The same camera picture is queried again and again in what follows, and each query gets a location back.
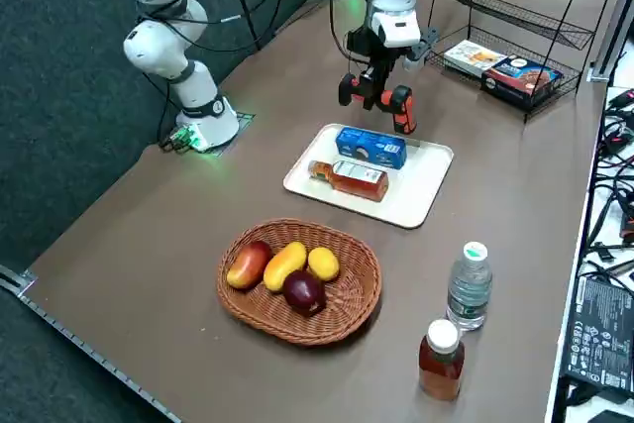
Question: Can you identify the clear water bottle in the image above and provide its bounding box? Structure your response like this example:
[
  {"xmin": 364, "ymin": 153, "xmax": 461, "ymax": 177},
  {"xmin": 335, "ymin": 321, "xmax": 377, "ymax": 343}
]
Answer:
[{"xmin": 445, "ymin": 241, "xmax": 494, "ymax": 331}]

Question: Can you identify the square amber tea bottle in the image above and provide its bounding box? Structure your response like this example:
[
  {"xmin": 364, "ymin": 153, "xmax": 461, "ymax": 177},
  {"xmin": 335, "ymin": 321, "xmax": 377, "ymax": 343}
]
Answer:
[{"xmin": 307, "ymin": 159, "xmax": 390, "ymax": 204}]

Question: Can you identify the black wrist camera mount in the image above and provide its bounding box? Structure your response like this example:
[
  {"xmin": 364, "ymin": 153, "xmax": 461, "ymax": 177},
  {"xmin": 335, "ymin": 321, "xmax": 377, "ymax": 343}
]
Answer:
[{"xmin": 401, "ymin": 25, "xmax": 441, "ymax": 72}]

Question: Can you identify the long yellow mango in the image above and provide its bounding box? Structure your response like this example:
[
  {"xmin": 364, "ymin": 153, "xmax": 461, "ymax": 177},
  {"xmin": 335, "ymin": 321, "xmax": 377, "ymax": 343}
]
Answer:
[{"xmin": 262, "ymin": 241, "xmax": 308, "ymax": 293}]

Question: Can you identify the green terminal block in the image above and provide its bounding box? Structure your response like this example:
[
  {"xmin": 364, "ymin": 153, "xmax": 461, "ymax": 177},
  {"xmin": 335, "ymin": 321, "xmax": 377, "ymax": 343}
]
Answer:
[{"xmin": 160, "ymin": 126, "xmax": 199, "ymax": 153}]

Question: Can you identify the white rectangular tray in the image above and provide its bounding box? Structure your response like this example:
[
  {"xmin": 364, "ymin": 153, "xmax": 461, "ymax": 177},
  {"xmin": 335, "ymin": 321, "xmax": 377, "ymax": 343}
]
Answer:
[{"xmin": 282, "ymin": 122, "xmax": 456, "ymax": 230}]

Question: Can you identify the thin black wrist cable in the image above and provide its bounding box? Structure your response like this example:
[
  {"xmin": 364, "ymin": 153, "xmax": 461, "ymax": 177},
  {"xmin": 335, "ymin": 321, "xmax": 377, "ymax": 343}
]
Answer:
[{"xmin": 326, "ymin": 0, "xmax": 370, "ymax": 67}]

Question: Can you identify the dark red apple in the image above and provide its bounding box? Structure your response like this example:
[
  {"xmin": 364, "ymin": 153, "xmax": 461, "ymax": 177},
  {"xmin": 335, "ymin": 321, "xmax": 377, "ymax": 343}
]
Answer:
[{"xmin": 282, "ymin": 268, "xmax": 328, "ymax": 318}]

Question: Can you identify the white snack box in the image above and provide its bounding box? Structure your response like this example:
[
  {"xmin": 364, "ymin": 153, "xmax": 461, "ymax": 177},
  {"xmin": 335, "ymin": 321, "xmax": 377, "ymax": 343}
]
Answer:
[{"xmin": 443, "ymin": 39, "xmax": 507, "ymax": 78}]

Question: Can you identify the blue Oreo cookie box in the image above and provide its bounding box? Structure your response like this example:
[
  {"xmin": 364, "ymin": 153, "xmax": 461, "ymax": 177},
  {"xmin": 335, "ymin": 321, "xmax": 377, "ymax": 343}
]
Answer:
[{"xmin": 335, "ymin": 126, "xmax": 408, "ymax": 170}]

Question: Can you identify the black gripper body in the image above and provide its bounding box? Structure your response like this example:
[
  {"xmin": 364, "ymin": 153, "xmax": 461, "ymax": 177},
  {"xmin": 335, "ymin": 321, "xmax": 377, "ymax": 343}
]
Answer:
[{"xmin": 346, "ymin": 27, "xmax": 412, "ymax": 65}]

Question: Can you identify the white-capped amber tea bottle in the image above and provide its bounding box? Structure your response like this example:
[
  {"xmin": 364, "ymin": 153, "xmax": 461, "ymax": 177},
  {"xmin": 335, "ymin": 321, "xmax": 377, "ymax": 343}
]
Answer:
[{"xmin": 418, "ymin": 318, "xmax": 467, "ymax": 402}]

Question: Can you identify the small round yellow mango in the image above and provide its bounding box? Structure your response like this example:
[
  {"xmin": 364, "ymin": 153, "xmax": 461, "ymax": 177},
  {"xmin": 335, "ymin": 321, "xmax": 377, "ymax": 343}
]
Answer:
[{"xmin": 306, "ymin": 247, "xmax": 342, "ymax": 281}]

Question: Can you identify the brown wicker basket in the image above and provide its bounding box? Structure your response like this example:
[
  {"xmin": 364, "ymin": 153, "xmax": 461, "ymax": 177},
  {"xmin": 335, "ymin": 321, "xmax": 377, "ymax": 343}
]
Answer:
[{"xmin": 215, "ymin": 217, "xmax": 383, "ymax": 347}]

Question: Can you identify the orange black barcode scanner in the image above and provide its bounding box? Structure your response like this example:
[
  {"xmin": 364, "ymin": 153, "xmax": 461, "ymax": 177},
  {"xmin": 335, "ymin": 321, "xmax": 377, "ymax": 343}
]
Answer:
[{"xmin": 338, "ymin": 72, "xmax": 417, "ymax": 136}]

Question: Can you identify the aluminium frame post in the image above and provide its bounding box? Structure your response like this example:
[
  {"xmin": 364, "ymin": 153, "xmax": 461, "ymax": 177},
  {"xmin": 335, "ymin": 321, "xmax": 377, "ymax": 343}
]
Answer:
[{"xmin": 587, "ymin": 0, "xmax": 634, "ymax": 83}]

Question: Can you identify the red connector plug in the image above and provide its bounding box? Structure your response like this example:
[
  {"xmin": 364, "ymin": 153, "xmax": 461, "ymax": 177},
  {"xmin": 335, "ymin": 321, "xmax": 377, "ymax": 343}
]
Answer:
[{"xmin": 606, "ymin": 88, "xmax": 634, "ymax": 112}]

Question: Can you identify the dark blue cookie box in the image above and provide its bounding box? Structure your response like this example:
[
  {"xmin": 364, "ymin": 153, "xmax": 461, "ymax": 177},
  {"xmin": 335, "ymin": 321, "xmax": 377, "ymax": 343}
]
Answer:
[{"xmin": 479, "ymin": 54, "xmax": 565, "ymax": 110}]

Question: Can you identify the red yellow mango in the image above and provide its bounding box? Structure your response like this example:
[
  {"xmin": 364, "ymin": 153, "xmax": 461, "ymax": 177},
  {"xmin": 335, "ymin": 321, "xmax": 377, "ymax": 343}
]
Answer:
[{"xmin": 226, "ymin": 240, "xmax": 273, "ymax": 290}]

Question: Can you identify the black wire rack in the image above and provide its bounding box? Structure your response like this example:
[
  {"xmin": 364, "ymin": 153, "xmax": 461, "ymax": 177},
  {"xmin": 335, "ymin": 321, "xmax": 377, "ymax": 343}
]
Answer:
[{"xmin": 424, "ymin": 0, "xmax": 628, "ymax": 125}]

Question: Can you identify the black labelled device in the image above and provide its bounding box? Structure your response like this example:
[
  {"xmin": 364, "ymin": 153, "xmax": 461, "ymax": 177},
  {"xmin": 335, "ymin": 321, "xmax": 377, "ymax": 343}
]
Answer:
[{"xmin": 563, "ymin": 273, "xmax": 634, "ymax": 393}]

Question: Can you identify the silver table edge rail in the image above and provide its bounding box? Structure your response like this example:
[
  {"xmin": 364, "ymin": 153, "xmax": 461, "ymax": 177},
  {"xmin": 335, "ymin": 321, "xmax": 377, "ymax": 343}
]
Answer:
[{"xmin": 0, "ymin": 264, "xmax": 182, "ymax": 423}]

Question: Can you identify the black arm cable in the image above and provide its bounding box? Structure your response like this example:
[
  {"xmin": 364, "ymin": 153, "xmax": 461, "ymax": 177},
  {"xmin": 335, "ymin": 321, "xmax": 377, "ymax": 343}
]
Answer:
[{"xmin": 143, "ymin": 0, "xmax": 308, "ymax": 53}]

